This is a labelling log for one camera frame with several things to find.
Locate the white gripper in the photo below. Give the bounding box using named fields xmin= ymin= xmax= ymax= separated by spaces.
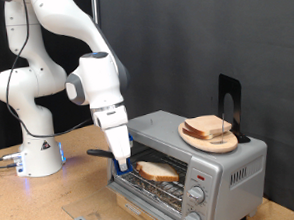
xmin=91 ymin=104 xmax=134 ymax=174

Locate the metal spatula with blue block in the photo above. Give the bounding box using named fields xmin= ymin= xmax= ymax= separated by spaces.
xmin=86 ymin=145 xmax=149 ymax=178

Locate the thick white bread slice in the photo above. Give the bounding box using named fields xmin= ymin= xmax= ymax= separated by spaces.
xmin=133 ymin=158 xmax=180 ymax=185

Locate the glass oven door with handle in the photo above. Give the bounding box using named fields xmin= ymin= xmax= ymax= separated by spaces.
xmin=60 ymin=177 xmax=185 ymax=220

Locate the silver toaster oven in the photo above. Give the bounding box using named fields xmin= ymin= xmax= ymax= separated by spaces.
xmin=101 ymin=104 xmax=272 ymax=220

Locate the thin bread slice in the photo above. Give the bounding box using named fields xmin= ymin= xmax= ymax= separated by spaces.
xmin=181 ymin=125 xmax=217 ymax=142
xmin=182 ymin=113 xmax=233 ymax=139

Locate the round wooden board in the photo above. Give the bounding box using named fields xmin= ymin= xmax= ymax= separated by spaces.
xmin=177 ymin=118 xmax=240 ymax=157

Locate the thin metal pin on board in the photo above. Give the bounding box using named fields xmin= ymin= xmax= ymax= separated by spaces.
xmin=208 ymin=113 xmax=227 ymax=145

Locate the black metal bookend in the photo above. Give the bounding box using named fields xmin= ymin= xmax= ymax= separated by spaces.
xmin=215 ymin=72 xmax=252 ymax=146

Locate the vertical metal pole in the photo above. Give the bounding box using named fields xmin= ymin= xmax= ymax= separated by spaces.
xmin=91 ymin=0 xmax=101 ymax=26

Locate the wire oven rack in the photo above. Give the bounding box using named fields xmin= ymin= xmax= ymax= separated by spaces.
xmin=113 ymin=147 xmax=191 ymax=213

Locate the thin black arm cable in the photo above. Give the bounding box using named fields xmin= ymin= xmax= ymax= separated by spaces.
xmin=0 ymin=0 xmax=96 ymax=141

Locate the base cable with silver connector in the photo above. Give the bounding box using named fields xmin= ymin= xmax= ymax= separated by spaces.
xmin=0 ymin=152 xmax=23 ymax=162

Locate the black base cable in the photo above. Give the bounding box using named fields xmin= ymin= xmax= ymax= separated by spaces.
xmin=0 ymin=161 xmax=18 ymax=170

